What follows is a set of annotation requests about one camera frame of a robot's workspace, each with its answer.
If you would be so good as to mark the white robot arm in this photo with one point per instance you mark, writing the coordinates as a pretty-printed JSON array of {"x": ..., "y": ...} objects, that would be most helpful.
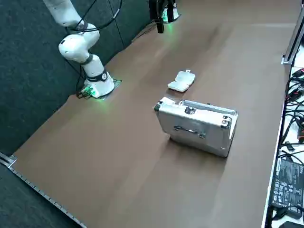
[
  {"x": 175, "y": 14},
  {"x": 78, "y": 47}
]

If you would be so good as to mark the silver aluminium medical kit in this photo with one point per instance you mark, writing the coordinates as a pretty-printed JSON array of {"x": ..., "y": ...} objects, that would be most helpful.
[{"x": 202, "y": 135}]

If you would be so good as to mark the black plug with red light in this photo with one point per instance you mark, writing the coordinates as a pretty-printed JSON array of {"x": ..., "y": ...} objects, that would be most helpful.
[
  {"x": 299, "y": 72},
  {"x": 294, "y": 95}
]

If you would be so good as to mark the grey device with orange part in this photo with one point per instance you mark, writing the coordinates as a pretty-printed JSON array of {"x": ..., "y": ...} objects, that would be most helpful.
[{"x": 301, "y": 134}]

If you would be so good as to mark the black Chicony power adapter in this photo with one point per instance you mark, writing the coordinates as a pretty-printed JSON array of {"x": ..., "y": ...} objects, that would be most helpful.
[{"x": 287, "y": 180}]

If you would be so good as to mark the black power brick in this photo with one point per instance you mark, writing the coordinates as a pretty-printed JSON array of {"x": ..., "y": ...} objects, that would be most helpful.
[{"x": 292, "y": 224}]

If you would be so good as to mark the aluminium profile post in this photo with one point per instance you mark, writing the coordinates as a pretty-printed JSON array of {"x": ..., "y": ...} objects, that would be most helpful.
[{"x": 292, "y": 45}]

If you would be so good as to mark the aluminium table edge rail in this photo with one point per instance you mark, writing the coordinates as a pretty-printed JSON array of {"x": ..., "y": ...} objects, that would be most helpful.
[{"x": 12, "y": 162}]

